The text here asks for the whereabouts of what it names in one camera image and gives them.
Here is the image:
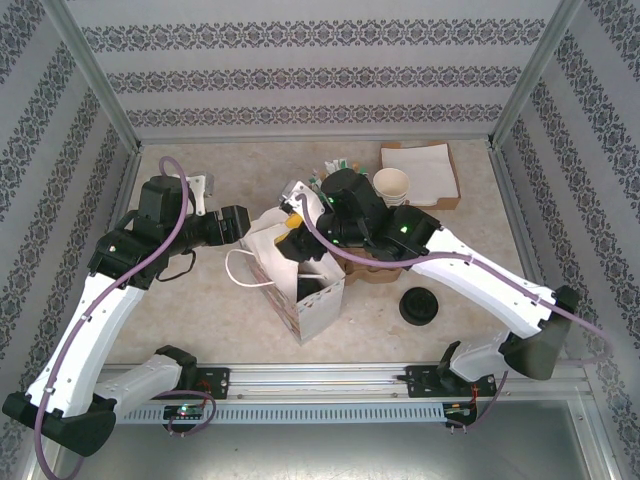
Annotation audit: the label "white paper carrier bag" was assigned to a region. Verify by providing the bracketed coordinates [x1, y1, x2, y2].
[224, 204, 347, 346]

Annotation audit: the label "white paper cup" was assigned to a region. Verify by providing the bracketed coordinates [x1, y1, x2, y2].
[372, 167, 411, 202]
[372, 182, 409, 207]

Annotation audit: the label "brown pulp cup carrier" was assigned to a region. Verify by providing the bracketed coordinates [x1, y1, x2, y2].
[333, 252, 404, 287]

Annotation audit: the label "white paper napkin pile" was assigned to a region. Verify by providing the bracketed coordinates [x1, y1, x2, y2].
[381, 143, 460, 206]

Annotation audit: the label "napkins in cardboard tray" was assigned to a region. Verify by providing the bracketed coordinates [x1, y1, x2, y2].
[379, 142, 462, 211]

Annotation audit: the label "aluminium side base rail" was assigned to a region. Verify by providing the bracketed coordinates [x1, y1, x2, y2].
[67, 144, 146, 366]
[485, 142, 559, 349]

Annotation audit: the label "thin black cable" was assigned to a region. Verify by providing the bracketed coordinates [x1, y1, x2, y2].
[158, 248, 197, 282]

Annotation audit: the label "aluminium mounting rail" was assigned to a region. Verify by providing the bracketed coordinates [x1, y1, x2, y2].
[97, 363, 594, 401]

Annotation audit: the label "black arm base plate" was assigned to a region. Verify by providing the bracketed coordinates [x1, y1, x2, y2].
[192, 366, 231, 400]
[403, 364, 444, 400]

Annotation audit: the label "aluminium frame post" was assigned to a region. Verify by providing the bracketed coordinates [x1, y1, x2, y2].
[488, 0, 585, 149]
[39, 0, 144, 151]

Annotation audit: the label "grey slotted cable duct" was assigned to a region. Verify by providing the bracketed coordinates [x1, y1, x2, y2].
[119, 402, 448, 426]

